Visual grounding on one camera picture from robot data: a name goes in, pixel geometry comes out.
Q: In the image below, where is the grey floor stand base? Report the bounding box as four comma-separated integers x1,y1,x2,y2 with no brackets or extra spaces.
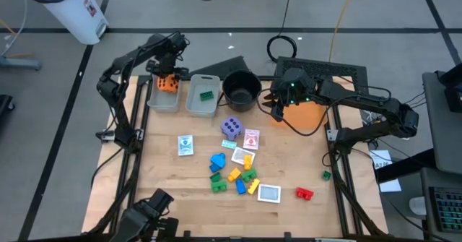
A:
0,55,43,72

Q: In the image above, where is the backlit keyboard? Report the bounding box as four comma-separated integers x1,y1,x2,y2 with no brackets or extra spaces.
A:
428,186,462,235

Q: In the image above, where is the black bucket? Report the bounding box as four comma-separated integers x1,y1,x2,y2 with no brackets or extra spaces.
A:
221,69,263,113

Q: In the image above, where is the black perforated panel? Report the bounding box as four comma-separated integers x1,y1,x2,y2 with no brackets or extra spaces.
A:
274,56,370,105

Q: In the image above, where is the light blue toy block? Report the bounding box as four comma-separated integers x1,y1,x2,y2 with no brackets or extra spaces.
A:
209,152,227,169

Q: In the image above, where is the purple foam die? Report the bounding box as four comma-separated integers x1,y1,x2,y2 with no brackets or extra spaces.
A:
220,116,244,142

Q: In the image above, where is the white paper sheet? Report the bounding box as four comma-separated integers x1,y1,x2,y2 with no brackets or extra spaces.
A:
378,178,403,194
368,149,393,170

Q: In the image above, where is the orange translucent tray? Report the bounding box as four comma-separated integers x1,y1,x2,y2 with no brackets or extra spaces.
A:
269,85,329,129

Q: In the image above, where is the grey plastic bin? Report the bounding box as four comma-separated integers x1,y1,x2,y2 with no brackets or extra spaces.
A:
185,74,222,118
147,69,182,113

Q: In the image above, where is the blue playing card box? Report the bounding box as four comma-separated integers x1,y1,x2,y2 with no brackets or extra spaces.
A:
177,134,195,157

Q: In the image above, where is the black aluminium table frame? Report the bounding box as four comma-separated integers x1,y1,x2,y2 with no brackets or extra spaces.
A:
84,74,390,242

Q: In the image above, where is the coiled black floor cable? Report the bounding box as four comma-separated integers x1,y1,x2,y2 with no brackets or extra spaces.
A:
265,0,297,65

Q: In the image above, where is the black device on desk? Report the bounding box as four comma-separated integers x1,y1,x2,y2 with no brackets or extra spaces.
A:
434,61,462,113

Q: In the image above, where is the red toy brick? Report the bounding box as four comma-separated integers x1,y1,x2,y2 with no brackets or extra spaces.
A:
295,186,315,202

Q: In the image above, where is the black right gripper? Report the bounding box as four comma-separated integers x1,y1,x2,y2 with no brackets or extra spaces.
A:
262,67,319,124

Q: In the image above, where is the black triangular plate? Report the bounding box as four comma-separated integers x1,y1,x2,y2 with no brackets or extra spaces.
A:
182,55,250,79

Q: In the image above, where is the blue hollow toy brick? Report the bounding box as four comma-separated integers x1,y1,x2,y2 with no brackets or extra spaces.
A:
235,178,248,196

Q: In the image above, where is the black jointed device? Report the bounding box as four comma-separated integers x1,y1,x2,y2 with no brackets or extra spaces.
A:
110,187,180,242

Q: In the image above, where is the white computer mouse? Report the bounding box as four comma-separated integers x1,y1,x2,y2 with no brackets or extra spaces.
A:
408,196,427,217

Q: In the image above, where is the long yellow toy brick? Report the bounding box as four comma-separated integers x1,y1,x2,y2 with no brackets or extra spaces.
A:
247,178,261,196

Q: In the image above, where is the white trash bin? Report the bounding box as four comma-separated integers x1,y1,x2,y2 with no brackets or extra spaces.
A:
25,0,110,46

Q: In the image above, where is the black floor object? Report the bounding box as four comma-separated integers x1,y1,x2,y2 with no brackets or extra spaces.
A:
0,94,16,113

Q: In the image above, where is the dark grey keyboard desk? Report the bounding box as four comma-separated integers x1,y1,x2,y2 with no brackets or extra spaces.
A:
419,167,462,242

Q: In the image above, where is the red playing card box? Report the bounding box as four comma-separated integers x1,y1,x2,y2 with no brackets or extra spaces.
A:
242,128,261,152

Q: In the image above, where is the orange foam die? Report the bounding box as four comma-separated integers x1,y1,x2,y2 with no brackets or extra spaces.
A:
156,73,180,93

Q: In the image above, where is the yellow round-stud toy brick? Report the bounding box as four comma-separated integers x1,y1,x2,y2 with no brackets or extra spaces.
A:
227,167,243,183

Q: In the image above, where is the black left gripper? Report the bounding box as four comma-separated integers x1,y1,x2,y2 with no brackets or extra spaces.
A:
145,52,191,89

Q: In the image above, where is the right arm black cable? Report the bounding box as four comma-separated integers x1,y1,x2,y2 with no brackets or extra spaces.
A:
255,90,393,138

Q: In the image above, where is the medium green toy brick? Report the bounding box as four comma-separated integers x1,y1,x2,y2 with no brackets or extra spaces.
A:
240,166,258,183

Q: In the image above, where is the yellow cable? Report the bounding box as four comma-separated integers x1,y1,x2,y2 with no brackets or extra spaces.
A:
328,0,357,63

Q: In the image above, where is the large green toy brick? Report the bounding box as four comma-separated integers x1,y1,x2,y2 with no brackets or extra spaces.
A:
211,180,228,194

